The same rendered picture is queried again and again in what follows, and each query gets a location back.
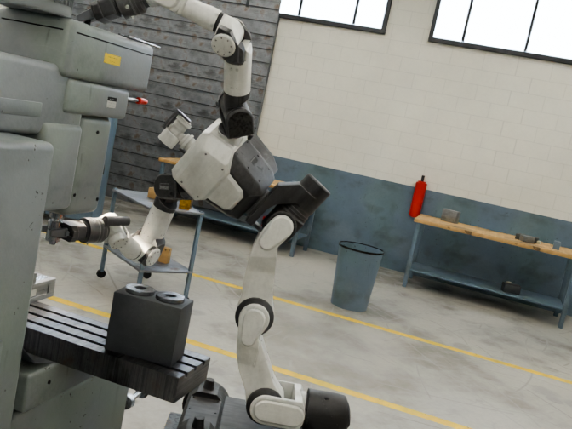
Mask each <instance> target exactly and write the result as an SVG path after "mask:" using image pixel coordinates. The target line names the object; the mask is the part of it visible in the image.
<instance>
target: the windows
mask: <svg viewBox="0 0 572 429"><path fill-rule="evenodd" d="M391 6H392V0H282V2H281V7H280V11H279V17H280V18H284V19H290V20H299V21H305V22H310V23H316V24H321V25H326V26H336V27H342V28H347V29H353V30H358V31H368V32H373V33H379V34H384V35H385V34H386V27H387V22H388V18H389V14H390V10H391ZM428 42H432V43H441V44H447V45H453V46H458V47H463V48H469V49H479V50H484V51H489V52H495V53H500V54H510V55H516V56H521V57H526V58H532V59H537V60H547V61H552V62H558V63H564V64H569V65H572V0H437V4H436V8H435V12H434V15H433V19H432V26H431V30H430V34H429V38H428Z"/></svg>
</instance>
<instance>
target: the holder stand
mask: <svg viewBox="0 0 572 429"><path fill-rule="evenodd" d="M193 302H194V301H193V300H190V299H187V298H185V296H184V295H181V294H178V293H175V292H170V291H156V290H155V289H154V288H153V287H151V286H148V285H144V284H139V283H130V284H127V285H126V286H125V287H123V288H121V289H119V290H117V291H115V292H114V295H113V300H112V309H111V315H110V320H109V324H108V330H107V335H106V343H105V349H106V350H109V351H113V352H118V353H121V354H124V355H128V356H131V357H134V358H139V359H143V360H146V361H149V362H153V363H158V364H162V365H164V366H168V367H171V366H172V365H173V364H174V363H176V362H177V361H178V360H179V359H180V358H181V357H182V356H183V355H184V350H185V346H186V338H187V333H188V329H189V324H190V320H191V314H192V307H193Z"/></svg>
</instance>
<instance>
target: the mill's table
mask: <svg viewBox="0 0 572 429"><path fill-rule="evenodd" d="M107 330H108V324H107V323H102V322H100V321H97V320H94V319H92V318H88V317H84V316H81V315H78V314H76V313H73V312H69V311H65V310H62V309H60V308H57V307H54V306H50V305H47V304H44V303H41V302H38V301H35V302H32V303H30V306H29V312H28V318H27V323H26V333H25V339H24V345H23V348H24V349H25V351H26V352H28V353H30V354H33V355H36V356H39V357H41V358H45V359H48V360H50V361H53V362H56V363H59V364H62V365H65V366H67V367H70V368H73V369H76V370H79V371H82V372H84V373H87V374H90V375H93V376H96V377H99V378H101V379H104V380H108V381H110V382H113V383H116V384H118V385H121V386H126V387H128V388H130V389H133V390H136V391H138V392H143V393H145V394H148V395H150V396H153V397H155V398H160V399H162V400H165V401H167V402H170V403H176V402H177V401H178V400H180V399H181V398H183V397H184V396H185V395H186V394H187V393H189V392H190V391H192V390H193V389H194V388H196V387H197V386H199V385H200V384H201V383H203V382H204V381H205V380H206V379H207V374H208V370H209V361H210V357H208V356H205V355H203V354H200V353H197V352H193V351H190V350H187V349H185V350H184V355H183V356H182V357H181V358H180V359H179V360H178V361H177V362H176V363H174V364H173V365H172V366H171V367H168V366H164V365H162V364H158V363H153V362H149V361H146V360H143V359H139V358H137V357H131V356H128V355H124V354H121V353H118V352H113V351H109V350H106V349H105V343H106V335H107Z"/></svg>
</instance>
